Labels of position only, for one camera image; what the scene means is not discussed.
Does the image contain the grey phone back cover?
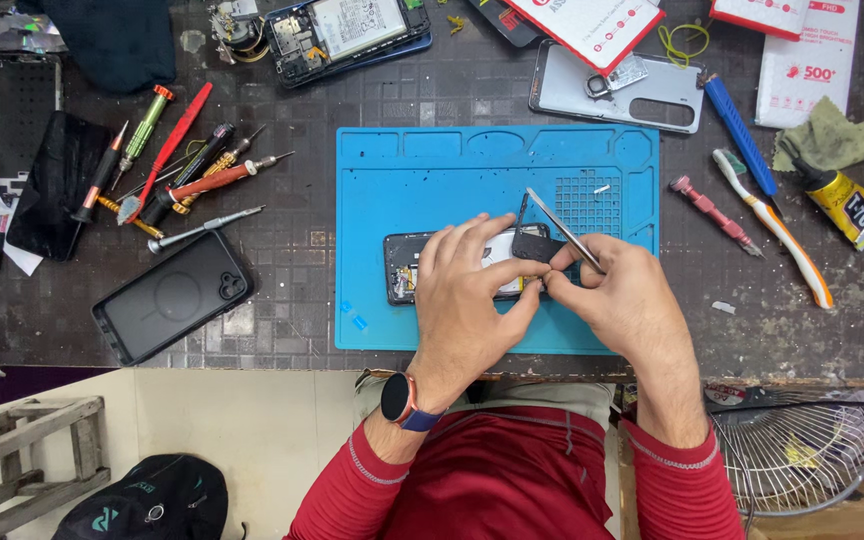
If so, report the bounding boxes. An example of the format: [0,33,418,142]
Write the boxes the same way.
[527,39,708,137]

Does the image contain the person's right hand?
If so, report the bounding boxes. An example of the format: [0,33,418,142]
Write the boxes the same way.
[543,232,701,393]

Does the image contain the brown cardboard box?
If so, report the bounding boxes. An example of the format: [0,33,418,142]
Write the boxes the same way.
[745,478,864,540]

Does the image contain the white box with red edge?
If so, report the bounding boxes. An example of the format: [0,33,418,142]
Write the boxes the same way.
[502,0,668,77]

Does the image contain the black smartphone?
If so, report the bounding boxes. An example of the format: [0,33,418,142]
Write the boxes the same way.
[382,222,577,307]

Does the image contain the red handled screwdriver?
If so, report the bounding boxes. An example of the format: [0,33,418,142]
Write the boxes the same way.
[168,150,297,205]

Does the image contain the black handled screwdriver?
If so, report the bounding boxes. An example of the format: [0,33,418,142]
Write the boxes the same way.
[138,122,237,227]

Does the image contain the black phone frame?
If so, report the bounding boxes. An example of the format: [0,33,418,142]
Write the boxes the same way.
[0,53,65,198]

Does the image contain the black and orange screwdriver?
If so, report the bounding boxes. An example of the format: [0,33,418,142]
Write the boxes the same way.
[70,120,131,225]

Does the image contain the black backpack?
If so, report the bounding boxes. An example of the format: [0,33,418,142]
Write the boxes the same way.
[51,453,231,540]

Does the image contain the black plastic phone cover piece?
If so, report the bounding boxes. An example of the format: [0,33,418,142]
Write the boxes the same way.
[510,192,570,264]

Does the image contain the black phone case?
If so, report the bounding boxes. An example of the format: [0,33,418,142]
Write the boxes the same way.
[90,228,256,369]

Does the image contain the white and orange toothbrush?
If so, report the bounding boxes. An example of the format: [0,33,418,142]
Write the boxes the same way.
[711,147,835,311]

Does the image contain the small blue plastic bits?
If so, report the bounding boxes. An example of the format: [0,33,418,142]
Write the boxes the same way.
[339,299,369,333]

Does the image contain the yellow glue tube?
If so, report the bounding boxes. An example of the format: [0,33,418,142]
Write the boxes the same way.
[780,141,864,252]

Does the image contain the white packet with red print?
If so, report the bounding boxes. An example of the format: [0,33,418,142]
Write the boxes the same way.
[753,0,861,131]

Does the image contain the dark blue cloth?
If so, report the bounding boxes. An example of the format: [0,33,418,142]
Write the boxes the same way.
[15,0,179,96]

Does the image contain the black card packet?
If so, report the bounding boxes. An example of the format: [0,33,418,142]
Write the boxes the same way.
[465,0,547,49]

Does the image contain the yellow-green rubber band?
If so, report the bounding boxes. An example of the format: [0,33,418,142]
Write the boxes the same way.
[656,21,713,71]

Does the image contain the green handled screwdriver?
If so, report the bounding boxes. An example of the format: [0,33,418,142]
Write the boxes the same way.
[110,84,177,190]

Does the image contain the person's left hand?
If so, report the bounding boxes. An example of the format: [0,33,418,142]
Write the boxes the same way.
[409,212,555,393]

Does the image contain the pink metal screwdriver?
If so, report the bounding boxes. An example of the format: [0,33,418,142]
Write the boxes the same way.
[667,174,766,261]

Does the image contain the blue silicone repair mat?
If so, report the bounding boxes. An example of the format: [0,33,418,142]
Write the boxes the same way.
[334,123,661,356]

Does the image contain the black smartwatch with blue strap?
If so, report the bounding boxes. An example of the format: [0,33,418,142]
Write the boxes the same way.
[379,371,448,434]

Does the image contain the small white and red box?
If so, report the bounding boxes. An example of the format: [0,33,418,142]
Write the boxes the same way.
[708,0,813,43]

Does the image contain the gold handled screwdriver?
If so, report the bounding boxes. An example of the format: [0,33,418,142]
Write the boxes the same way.
[172,123,269,216]

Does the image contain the silver metal screwdriver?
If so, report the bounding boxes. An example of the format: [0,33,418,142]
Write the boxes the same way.
[147,204,267,255]

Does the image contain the blue handled knife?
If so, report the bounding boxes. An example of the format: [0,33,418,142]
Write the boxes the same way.
[703,72,783,216]

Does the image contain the opened phone with white battery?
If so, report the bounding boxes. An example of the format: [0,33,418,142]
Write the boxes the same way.
[262,0,434,90]

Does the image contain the black phone display panel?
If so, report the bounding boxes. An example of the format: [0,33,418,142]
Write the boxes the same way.
[5,110,116,263]

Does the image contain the yellow handled screwdriver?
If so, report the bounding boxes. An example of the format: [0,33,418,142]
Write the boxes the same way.
[96,195,166,240]

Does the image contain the fan with wire grille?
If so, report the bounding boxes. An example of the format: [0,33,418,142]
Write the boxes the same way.
[704,386,864,519]

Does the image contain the green cleaning cloth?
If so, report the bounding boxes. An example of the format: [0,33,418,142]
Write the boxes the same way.
[771,95,864,174]

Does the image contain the silver tweezers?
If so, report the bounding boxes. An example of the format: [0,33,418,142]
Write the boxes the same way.
[525,186,607,276]

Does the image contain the person's red shirt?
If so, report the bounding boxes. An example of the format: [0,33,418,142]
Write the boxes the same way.
[353,378,624,540]

